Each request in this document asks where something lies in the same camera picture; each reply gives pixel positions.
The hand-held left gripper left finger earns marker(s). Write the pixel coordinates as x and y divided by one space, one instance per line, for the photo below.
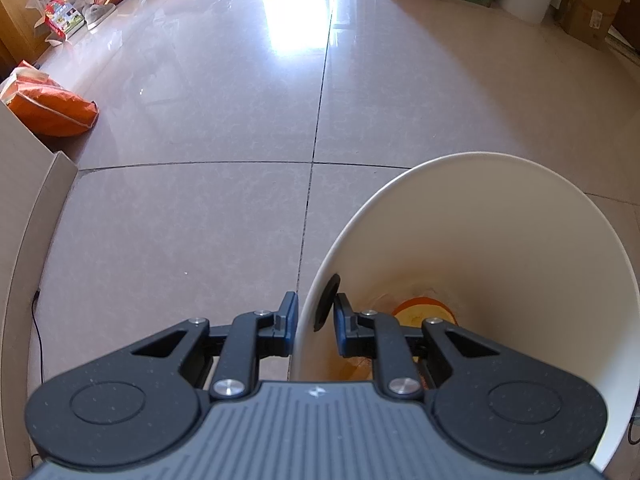
289 327

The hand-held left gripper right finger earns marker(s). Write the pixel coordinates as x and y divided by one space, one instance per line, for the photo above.
342 332

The orange woven bag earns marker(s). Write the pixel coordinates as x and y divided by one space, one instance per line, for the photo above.
47 110

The grey slipper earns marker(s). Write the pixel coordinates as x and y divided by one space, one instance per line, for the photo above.
99 15

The colourful printed box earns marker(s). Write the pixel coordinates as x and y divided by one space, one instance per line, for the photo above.
64 17

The brown cardboard box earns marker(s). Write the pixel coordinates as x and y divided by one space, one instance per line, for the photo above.
587 10

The wooden cabinet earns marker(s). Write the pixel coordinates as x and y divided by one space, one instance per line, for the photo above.
17 15

